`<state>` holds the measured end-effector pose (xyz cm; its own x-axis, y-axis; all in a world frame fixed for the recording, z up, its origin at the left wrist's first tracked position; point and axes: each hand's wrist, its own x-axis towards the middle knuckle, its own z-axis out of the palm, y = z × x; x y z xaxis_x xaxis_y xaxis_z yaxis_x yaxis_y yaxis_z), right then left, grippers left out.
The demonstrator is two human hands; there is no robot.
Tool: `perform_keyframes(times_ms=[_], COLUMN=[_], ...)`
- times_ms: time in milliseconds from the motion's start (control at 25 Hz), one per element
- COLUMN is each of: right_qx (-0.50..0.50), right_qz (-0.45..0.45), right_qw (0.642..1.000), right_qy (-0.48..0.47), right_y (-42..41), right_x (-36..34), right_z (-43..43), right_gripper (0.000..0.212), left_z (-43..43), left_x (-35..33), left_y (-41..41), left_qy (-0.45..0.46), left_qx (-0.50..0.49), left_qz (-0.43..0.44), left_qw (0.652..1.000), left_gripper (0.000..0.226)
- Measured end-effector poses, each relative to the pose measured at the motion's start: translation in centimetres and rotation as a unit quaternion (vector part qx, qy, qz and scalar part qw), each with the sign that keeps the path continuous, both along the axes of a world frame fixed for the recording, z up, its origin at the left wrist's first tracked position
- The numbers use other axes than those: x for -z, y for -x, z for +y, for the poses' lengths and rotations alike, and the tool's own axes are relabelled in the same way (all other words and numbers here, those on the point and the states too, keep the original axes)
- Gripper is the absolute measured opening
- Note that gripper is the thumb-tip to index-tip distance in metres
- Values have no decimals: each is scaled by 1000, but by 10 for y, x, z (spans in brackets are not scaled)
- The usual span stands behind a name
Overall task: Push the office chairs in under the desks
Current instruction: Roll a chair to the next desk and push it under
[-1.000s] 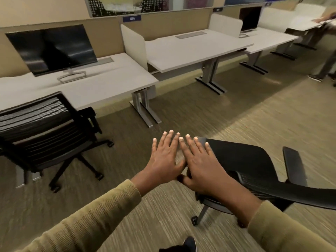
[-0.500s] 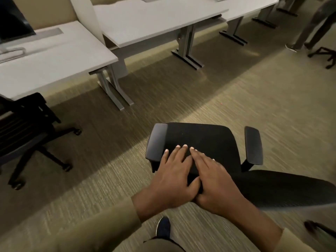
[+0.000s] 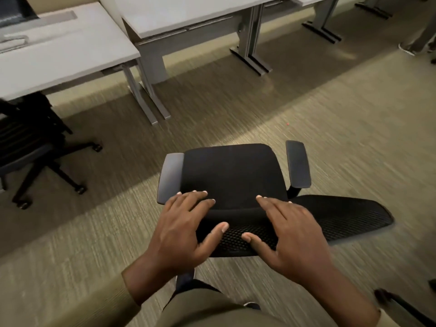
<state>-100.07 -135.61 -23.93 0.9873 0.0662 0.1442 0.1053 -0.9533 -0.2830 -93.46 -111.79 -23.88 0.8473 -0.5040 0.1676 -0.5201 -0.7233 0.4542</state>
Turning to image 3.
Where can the person's olive trousers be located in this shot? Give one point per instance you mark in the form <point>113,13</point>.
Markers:
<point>231,313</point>

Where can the person's dark shoe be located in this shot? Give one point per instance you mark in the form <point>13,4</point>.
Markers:
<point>252,305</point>
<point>185,280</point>

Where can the person's left thumb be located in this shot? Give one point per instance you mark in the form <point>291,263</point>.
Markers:
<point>214,236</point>

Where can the white desk with grey legs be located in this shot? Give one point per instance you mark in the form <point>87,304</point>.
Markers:
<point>61,54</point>
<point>322,20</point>
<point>190,16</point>

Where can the black mesh-back office chair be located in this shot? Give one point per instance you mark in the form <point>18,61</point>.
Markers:
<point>235,177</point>

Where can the black office chair with castors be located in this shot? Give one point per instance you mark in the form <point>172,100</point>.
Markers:
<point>30,146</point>

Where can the person's right forearm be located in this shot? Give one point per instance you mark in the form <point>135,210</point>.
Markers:
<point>344,303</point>

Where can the dark computer monitor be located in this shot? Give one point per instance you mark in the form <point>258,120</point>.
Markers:
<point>13,8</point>

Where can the person's left little finger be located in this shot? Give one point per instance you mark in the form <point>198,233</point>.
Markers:
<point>173,201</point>

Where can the person's left middle finger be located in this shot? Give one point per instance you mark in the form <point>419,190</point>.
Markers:
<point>197,201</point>

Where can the person's left hand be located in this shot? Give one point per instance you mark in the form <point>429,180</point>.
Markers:
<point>173,234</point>

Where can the grey desk foot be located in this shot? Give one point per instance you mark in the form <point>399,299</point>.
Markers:
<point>373,8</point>

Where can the person's right thumb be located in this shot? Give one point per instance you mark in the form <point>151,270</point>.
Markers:
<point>257,245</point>

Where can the grey monitor stand base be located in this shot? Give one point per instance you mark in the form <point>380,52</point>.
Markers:
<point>12,43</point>

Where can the black chair base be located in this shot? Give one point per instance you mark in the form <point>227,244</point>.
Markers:
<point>402,309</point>

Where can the person's left forearm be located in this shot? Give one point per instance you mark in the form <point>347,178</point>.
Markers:
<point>143,286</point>

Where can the person's right hand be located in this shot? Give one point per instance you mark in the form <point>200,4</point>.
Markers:
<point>299,245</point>

